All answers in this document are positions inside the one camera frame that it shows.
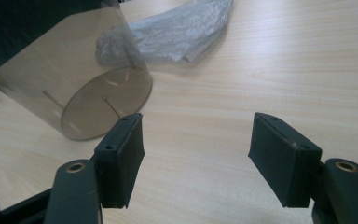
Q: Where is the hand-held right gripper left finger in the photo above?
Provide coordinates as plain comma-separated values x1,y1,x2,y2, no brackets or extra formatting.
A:
93,112,146,209

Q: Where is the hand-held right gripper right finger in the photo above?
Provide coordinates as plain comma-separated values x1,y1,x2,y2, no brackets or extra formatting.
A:
247,111,324,209

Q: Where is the clear plastic bag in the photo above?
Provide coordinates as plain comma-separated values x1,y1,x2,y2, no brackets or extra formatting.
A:
94,0,234,68

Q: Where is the transparent grey plastic bin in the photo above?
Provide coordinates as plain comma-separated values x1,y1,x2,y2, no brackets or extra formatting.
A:
0,0,154,142

